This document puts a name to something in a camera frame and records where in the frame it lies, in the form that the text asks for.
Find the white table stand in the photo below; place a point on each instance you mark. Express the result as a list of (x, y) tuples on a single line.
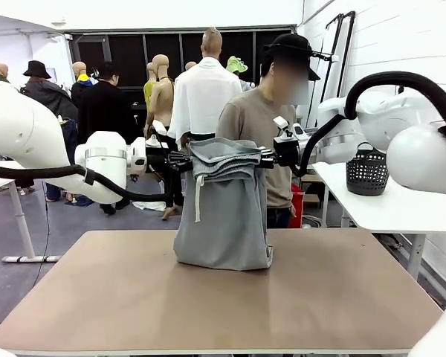
[(28, 238)]

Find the black framed white board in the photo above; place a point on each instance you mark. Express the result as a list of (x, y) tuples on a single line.
[(329, 44)]

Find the person in beige sweater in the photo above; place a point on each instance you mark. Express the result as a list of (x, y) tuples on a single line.
[(245, 119)]

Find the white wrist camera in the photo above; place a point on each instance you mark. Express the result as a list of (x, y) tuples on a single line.
[(158, 128), (282, 128)]

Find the mannequin with yellow top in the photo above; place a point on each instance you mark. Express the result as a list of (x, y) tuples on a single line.
[(148, 91)]

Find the bare mannequin with black trousers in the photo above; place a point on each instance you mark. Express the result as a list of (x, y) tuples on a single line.
[(163, 96)]

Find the white side table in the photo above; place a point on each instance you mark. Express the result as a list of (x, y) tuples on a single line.
[(394, 212)]

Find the background person in black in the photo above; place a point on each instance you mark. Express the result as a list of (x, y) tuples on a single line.
[(104, 111)]

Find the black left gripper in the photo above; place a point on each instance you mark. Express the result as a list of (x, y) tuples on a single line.
[(158, 160)]

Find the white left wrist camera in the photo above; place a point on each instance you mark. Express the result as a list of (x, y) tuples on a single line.
[(158, 128)]

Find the mannequin with white shawl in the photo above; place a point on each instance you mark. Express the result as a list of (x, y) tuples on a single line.
[(200, 93)]

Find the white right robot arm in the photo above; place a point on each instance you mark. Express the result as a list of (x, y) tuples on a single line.
[(416, 156)]

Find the beige mannequin head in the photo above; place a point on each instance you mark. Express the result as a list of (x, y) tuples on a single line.
[(190, 66)]

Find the black perforated plastic basket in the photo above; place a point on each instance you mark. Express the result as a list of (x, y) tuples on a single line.
[(368, 178)]

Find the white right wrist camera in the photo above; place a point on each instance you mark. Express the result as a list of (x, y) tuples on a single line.
[(282, 128)]

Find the red box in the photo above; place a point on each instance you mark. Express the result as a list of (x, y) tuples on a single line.
[(298, 201)]

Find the grey training pants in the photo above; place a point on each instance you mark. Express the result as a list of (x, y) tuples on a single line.
[(223, 230)]

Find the mannequin in cream jacket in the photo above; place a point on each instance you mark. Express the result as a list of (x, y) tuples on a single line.
[(0, 72)]

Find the blue jeans half mannequin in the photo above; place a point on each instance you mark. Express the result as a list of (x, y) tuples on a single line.
[(71, 137)]

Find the mannequin with black hat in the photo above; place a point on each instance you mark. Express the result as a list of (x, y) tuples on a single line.
[(48, 94)]

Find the black cap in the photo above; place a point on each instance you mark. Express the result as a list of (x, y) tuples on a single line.
[(290, 42)]

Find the white cloth on floor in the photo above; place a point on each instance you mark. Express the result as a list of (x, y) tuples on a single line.
[(148, 205)]

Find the black metal frame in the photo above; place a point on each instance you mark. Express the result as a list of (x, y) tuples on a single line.
[(351, 37)]

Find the mannequin with yellow collar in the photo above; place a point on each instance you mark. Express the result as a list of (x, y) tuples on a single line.
[(81, 76)]

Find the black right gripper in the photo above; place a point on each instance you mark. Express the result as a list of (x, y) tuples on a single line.
[(288, 153)]

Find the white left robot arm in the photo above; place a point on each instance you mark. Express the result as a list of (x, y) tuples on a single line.
[(22, 130)]

